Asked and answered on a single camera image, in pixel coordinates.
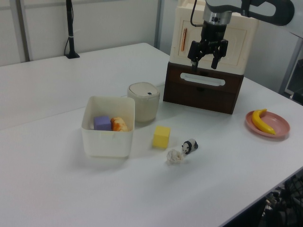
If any black camera stand pole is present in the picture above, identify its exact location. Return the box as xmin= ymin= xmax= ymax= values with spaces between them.
xmin=64 ymin=0 xmax=80 ymax=59

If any yellow block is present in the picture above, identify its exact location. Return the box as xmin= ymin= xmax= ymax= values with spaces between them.
xmin=152 ymin=125 xmax=171 ymax=149

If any purple block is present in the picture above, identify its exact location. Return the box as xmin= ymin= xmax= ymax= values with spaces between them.
xmin=93 ymin=115 xmax=112 ymax=131

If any dark brown wooden drawer cabinet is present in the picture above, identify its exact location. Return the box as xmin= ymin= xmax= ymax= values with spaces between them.
xmin=162 ymin=61 xmax=244 ymax=115

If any small cream trash can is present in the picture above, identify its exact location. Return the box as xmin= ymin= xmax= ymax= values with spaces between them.
xmin=127 ymin=91 xmax=160 ymax=123

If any yellow toy banana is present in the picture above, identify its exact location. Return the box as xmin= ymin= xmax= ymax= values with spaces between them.
xmin=251 ymin=108 xmax=276 ymax=135

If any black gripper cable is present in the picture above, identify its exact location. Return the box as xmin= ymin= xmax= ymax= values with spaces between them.
xmin=190 ymin=0 xmax=205 ymax=27

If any cream trash can lid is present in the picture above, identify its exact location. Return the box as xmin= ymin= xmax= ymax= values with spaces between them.
xmin=128 ymin=82 xmax=160 ymax=100

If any white plastic bin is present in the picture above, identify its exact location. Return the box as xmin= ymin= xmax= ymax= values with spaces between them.
xmin=81 ymin=96 xmax=136 ymax=158

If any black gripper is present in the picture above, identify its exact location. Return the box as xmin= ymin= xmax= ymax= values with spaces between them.
xmin=187 ymin=20 xmax=230 ymax=72

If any crumpled white paper ball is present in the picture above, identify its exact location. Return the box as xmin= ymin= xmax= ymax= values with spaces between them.
xmin=167 ymin=148 xmax=185 ymax=166

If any white drawer handle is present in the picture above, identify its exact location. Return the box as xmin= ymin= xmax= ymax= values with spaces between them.
xmin=179 ymin=72 xmax=226 ymax=86

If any pink plate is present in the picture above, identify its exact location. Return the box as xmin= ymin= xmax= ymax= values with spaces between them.
xmin=245 ymin=110 xmax=291 ymax=141

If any panda toy figure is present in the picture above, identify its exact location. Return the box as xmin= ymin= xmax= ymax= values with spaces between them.
xmin=181 ymin=139 xmax=199 ymax=156

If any cream plastic storage box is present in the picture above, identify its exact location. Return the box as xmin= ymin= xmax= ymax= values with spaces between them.
xmin=170 ymin=0 xmax=258 ymax=76

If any toy bread croissant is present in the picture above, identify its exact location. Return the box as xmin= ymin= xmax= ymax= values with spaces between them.
xmin=110 ymin=116 xmax=130 ymax=132

